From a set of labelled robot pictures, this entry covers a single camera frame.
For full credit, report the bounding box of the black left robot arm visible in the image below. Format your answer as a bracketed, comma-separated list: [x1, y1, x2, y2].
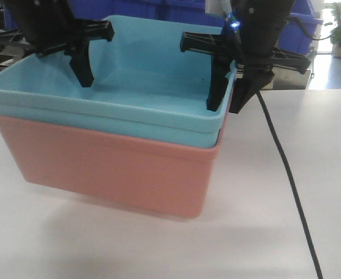
[4, 1, 115, 88]

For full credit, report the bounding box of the dark blue bin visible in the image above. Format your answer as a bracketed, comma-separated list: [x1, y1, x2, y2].
[69, 0, 223, 27]
[278, 0, 324, 56]

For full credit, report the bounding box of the black cable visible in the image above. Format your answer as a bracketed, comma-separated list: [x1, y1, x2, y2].
[256, 90, 324, 279]

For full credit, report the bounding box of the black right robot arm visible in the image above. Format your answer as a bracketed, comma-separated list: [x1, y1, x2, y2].
[180, 1, 310, 113]

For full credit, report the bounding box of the dark blue bin left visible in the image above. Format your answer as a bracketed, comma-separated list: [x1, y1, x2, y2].
[69, 0, 223, 27]

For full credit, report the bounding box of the pink plastic box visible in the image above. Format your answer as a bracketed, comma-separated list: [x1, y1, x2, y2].
[0, 87, 235, 219]

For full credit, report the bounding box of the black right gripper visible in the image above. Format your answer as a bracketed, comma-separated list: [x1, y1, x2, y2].
[180, 20, 310, 114]

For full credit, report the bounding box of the light blue plastic box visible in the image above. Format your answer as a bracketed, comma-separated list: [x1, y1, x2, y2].
[0, 15, 229, 148]

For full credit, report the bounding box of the dark blue bin right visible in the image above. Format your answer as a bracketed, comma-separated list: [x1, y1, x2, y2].
[278, 0, 324, 56]

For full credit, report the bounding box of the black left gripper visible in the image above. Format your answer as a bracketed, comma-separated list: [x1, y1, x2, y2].
[16, 8, 115, 88]

